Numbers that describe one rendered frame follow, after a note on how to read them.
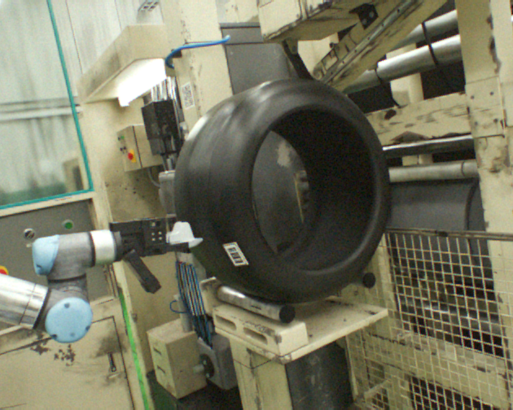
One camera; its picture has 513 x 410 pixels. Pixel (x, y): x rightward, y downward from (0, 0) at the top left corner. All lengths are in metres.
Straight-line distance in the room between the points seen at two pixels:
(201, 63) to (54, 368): 1.07
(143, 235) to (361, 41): 0.83
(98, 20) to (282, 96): 10.13
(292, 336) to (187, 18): 0.96
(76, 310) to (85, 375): 0.89
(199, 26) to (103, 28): 9.65
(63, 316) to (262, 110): 0.60
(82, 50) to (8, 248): 9.36
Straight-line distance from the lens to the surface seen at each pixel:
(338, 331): 1.31
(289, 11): 1.51
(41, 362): 1.73
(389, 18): 1.41
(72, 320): 0.90
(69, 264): 1.03
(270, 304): 1.23
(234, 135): 1.09
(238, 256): 1.08
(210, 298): 1.47
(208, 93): 1.51
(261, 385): 1.67
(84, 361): 1.76
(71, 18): 11.07
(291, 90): 1.18
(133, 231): 1.08
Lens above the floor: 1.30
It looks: 6 degrees down
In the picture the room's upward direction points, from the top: 11 degrees counter-clockwise
